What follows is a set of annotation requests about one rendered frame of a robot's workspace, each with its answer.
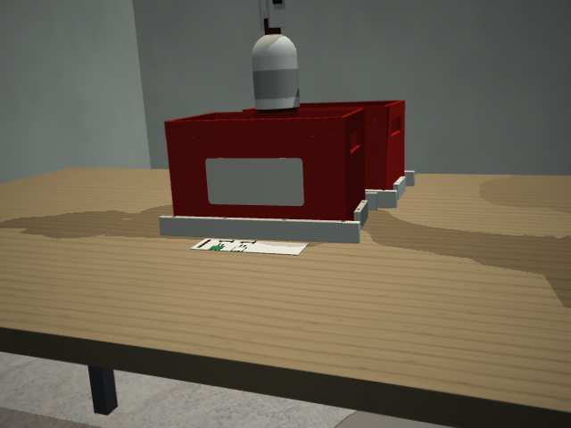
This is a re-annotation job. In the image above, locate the white paper strip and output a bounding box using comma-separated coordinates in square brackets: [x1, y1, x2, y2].
[190, 238, 308, 256]

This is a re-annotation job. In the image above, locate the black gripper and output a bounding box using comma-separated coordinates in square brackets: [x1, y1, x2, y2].
[259, 0, 286, 30]

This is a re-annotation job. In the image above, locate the dark red crate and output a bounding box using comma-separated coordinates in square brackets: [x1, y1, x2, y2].
[164, 108, 365, 221]
[297, 100, 405, 190]

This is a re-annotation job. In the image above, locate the white bottle with grey label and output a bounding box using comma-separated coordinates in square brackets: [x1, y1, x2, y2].
[252, 12, 300, 113]

